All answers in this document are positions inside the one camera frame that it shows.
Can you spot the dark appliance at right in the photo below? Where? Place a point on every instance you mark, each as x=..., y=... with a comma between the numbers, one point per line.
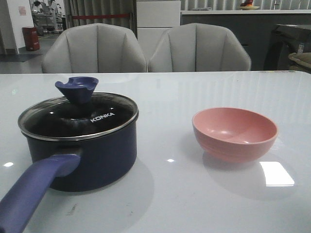
x=284, y=40

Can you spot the right grey upholstered chair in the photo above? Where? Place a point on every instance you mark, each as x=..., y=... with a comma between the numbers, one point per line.
x=198, y=47

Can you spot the left grey upholstered chair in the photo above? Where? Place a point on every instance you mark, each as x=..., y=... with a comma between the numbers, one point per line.
x=95, y=48

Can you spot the dark blue saucepan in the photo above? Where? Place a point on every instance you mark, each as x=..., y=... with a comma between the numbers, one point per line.
x=72, y=166

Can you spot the white cabinet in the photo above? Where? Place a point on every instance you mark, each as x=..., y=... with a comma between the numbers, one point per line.
x=153, y=18

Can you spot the fruit plate on counter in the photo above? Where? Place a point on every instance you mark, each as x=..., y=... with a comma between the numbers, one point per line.
x=248, y=5

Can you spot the red bin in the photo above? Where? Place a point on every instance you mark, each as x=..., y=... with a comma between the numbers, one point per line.
x=30, y=38

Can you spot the glass pot lid blue knob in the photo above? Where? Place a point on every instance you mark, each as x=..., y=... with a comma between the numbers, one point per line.
x=79, y=114

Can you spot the grey upholstered chair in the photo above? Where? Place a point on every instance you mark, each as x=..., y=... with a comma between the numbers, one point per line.
x=198, y=47
x=95, y=48

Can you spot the red barrier belt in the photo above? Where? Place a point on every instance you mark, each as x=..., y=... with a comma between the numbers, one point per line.
x=102, y=16

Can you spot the grey counter white top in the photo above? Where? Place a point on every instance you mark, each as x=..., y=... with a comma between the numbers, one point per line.
x=252, y=27

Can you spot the beige cushion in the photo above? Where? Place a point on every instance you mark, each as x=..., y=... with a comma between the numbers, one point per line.
x=300, y=62

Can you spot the pink plastic bowl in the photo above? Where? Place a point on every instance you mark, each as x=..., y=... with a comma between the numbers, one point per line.
x=234, y=135

